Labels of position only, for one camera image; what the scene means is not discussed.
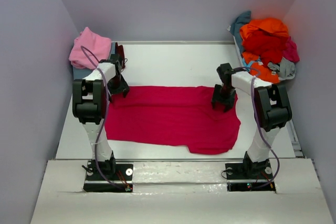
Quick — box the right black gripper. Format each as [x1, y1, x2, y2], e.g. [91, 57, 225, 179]
[212, 83, 237, 111]

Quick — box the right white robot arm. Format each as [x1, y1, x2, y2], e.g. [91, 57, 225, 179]
[212, 63, 292, 180]

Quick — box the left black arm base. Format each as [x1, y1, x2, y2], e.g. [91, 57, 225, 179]
[82, 161, 134, 193]

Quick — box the orange t shirt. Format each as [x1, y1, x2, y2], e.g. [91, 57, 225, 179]
[239, 17, 289, 84]

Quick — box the magenta t shirt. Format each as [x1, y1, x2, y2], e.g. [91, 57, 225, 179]
[105, 86, 240, 155]
[282, 37, 300, 63]

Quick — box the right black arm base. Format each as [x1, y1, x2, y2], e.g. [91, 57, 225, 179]
[221, 161, 276, 192]

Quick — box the pink folded t shirt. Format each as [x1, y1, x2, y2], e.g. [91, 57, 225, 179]
[69, 27, 112, 70]

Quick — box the grey t shirt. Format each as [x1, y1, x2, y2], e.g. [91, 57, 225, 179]
[267, 58, 296, 80]

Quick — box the teal blue t shirt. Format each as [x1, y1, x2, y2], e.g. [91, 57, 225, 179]
[229, 10, 251, 46]

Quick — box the dark red folded t shirt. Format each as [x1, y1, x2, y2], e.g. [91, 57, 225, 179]
[114, 42, 127, 69]

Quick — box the light blue folded t shirt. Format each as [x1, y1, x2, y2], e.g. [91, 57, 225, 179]
[72, 42, 115, 79]

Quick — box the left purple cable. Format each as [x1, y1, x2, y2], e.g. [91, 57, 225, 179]
[80, 46, 132, 190]

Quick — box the white laundry basket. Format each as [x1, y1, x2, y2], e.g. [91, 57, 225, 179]
[227, 26, 286, 82]

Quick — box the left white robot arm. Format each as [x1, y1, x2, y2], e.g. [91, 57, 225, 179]
[72, 54, 130, 180]

